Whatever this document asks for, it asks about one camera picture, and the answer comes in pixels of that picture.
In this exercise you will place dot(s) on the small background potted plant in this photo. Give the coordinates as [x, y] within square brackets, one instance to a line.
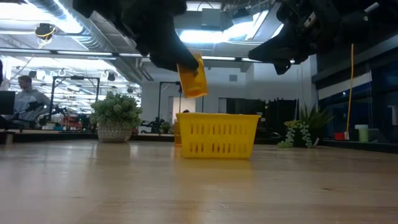
[165, 126]

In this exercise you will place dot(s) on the green cup white lid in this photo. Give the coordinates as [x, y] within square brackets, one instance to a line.
[362, 135]

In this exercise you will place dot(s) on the black cabinets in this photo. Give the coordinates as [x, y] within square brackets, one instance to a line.
[276, 115]

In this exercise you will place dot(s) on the yellow plastic basket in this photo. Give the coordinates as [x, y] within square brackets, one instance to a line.
[217, 119]

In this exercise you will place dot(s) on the red dustpan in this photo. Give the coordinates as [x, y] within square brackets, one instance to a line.
[339, 136]

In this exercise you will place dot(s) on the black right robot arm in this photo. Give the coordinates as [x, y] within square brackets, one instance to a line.
[367, 18]

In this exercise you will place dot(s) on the yellow pole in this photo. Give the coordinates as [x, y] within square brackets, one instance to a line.
[350, 99]

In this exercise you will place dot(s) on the white door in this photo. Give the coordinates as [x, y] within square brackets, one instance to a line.
[188, 105]

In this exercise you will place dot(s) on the black monitor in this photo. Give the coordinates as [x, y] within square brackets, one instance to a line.
[7, 102]

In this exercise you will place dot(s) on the bushy green potted plant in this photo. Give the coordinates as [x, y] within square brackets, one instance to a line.
[115, 112]

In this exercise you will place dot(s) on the black background rig frame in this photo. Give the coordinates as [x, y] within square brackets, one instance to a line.
[76, 77]

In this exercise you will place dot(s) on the black camera stand frame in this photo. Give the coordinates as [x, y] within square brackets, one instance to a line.
[164, 82]

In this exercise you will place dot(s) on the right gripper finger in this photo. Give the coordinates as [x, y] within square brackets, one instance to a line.
[284, 59]
[280, 43]

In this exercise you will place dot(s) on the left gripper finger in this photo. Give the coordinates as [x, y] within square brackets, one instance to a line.
[168, 62]
[182, 51]

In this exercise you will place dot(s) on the spiky trailing succulent plant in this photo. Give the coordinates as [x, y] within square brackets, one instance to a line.
[306, 124]

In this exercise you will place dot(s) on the person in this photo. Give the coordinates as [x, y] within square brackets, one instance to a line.
[29, 99]

